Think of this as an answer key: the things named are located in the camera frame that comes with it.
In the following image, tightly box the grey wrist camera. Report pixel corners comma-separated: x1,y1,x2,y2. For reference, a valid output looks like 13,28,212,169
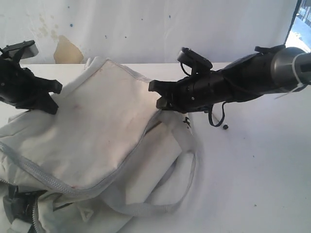
177,47,213,73
0,40,39,61

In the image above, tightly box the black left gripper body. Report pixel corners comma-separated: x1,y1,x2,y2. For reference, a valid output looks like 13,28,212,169
0,57,46,110

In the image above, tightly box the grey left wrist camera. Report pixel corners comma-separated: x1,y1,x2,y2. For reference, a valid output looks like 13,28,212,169
0,40,39,61

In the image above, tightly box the white marker with black cap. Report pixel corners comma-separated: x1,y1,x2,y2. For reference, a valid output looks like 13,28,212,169
212,114,229,130

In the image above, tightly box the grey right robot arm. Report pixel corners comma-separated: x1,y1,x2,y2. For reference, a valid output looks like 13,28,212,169
148,45,311,113

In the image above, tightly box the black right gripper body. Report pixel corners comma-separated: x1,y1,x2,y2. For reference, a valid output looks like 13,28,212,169
168,53,276,113

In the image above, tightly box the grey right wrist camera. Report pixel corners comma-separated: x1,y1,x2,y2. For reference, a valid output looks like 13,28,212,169
177,47,213,73

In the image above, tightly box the white fabric backpack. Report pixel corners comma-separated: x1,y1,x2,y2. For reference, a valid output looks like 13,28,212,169
0,57,196,233

